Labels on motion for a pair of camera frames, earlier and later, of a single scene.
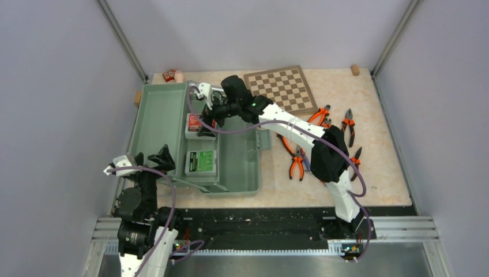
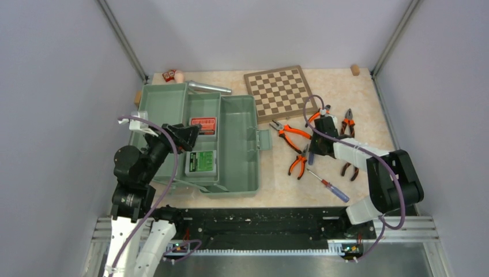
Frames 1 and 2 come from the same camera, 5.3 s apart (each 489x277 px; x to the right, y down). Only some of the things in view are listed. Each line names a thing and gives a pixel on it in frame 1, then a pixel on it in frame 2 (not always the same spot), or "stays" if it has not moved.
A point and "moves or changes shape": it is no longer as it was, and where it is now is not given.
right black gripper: x=209 y=114 -> x=313 y=148
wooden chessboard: x=286 y=86 stays
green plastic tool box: x=229 y=165 stays
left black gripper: x=164 y=158 -> x=185 y=135
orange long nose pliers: x=298 y=158 moves or changes shape
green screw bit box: x=201 y=164 stays
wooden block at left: x=138 y=98 stays
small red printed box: x=169 y=75 stays
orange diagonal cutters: x=324 y=111 stays
